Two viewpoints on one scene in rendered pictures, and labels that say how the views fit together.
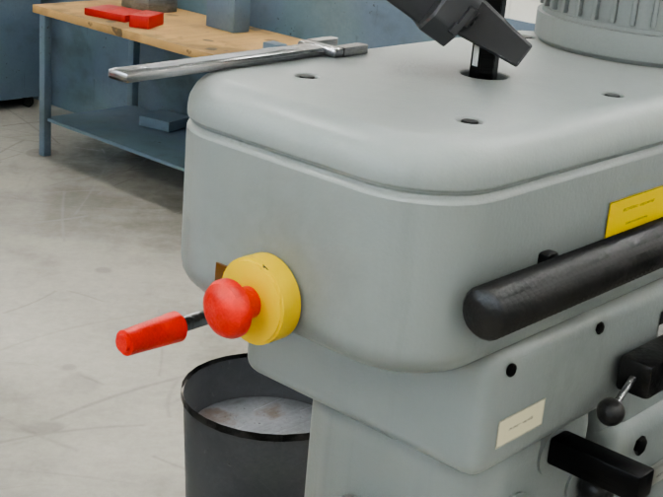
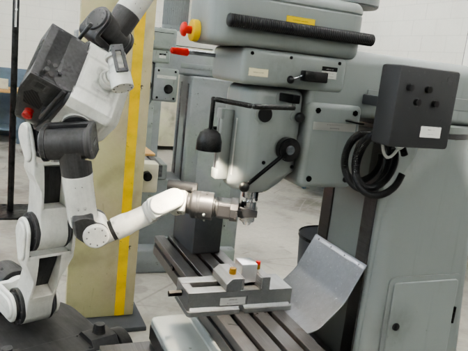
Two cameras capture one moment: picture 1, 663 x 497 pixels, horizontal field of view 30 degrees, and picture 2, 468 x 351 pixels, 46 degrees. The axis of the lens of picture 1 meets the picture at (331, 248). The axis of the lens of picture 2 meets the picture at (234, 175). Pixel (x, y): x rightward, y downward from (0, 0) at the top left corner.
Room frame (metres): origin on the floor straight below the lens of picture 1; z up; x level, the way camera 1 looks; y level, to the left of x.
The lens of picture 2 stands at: (-0.58, -0.78, 1.68)
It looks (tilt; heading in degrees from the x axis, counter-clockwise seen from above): 11 degrees down; 26
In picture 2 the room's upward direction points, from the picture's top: 6 degrees clockwise
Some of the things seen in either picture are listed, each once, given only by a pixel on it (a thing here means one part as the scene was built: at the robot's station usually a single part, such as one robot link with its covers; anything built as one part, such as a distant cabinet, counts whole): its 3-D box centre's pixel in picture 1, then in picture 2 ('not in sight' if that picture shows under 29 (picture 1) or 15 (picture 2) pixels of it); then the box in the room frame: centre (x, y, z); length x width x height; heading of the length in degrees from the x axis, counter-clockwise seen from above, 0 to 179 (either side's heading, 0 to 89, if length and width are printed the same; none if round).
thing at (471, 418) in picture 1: (483, 314); (277, 69); (0.97, -0.13, 1.68); 0.34 x 0.24 x 0.10; 140
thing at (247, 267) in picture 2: not in sight; (245, 269); (0.92, -0.13, 1.05); 0.06 x 0.05 x 0.06; 49
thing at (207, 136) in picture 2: not in sight; (209, 138); (0.76, -0.04, 1.47); 0.07 x 0.07 x 0.06
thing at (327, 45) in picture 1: (244, 58); not in sight; (0.90, 0.08, 1.89); 0.24 x 0.04 x 0.01; 142
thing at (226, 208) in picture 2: not in sight; (219, 207); (0.90, -0.02, 1.23); 0.13 x 0.12 x 0.10; 25
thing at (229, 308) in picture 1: (234, 307); (186, 29); (0.75, 0.06, 1.76); 0.04 x 0.03 x 0.04; 50
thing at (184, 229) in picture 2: not in sight; (197, 221); (1.30, 0.27, 1.04); 0.22 x 0.12 x 0.20; 53
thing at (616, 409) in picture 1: (634, 378); (305, 77); (0.90, -0.25, 1.66); 0.12 x 0.04 x 0.04; 140
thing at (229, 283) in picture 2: not in sight; (228, 276); (0.88, -0.09, 1.03); 0.12 x 0.06 x 0.04; 49
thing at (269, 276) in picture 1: (259, 298); (194, 30); (0.77, 0.04, 1.76); 0.06 x 0.02 x 0.06; 50
